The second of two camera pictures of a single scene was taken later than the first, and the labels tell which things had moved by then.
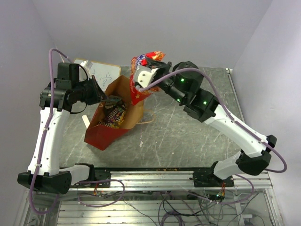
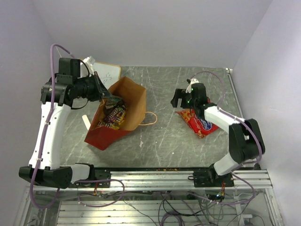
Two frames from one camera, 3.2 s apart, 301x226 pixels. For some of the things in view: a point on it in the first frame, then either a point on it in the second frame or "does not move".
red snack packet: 137,61 → 201,127
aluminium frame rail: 177,181 does not move
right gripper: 161,66 → 180,93
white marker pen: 86,120 does not move
